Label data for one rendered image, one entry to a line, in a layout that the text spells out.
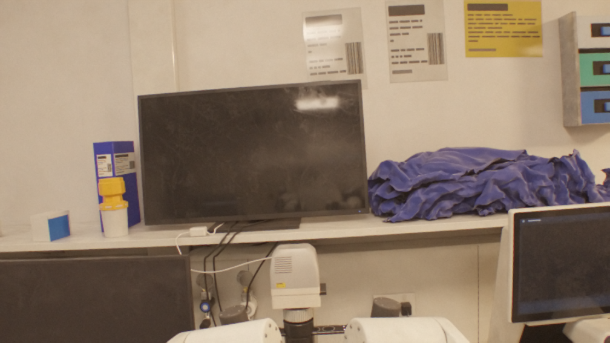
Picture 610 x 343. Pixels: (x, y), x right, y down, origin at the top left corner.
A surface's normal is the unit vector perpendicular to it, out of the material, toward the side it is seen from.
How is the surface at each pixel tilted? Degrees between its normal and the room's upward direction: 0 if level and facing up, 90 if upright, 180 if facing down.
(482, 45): 90
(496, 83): 90
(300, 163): 86
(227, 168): 86
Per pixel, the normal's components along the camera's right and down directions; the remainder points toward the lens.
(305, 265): -0.04, -0.22
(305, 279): -0.03, 0.07
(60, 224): 0.98, -0.05
